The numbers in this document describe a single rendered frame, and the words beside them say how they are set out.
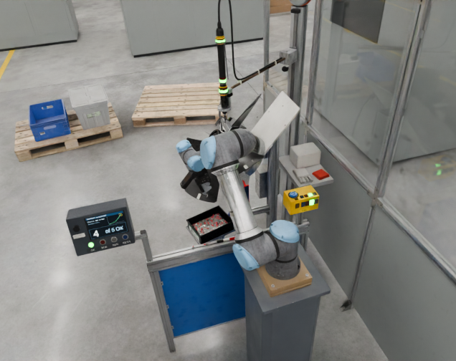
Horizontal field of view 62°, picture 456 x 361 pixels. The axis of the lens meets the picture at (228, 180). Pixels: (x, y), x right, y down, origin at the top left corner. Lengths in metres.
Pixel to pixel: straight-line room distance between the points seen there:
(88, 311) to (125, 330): 0.34
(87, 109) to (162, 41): 3.11
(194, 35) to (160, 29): 0.63
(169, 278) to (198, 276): 0.16
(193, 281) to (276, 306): 0.72
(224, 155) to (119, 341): 1.75
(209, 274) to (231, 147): 0.97
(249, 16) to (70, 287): 6.02
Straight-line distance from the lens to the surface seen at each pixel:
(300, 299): 1.66
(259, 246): 1.47
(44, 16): 9.05
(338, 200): 2.60
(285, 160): 2.64
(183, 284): 2.22
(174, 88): 5.70
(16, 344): 3.11
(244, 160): 1.99
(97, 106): 4.81
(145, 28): 7.48
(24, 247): 3.75
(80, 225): 1.79
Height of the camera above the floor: 2.33
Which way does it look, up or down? 37 degrees down
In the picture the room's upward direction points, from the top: 3 degrees counter-clockwise
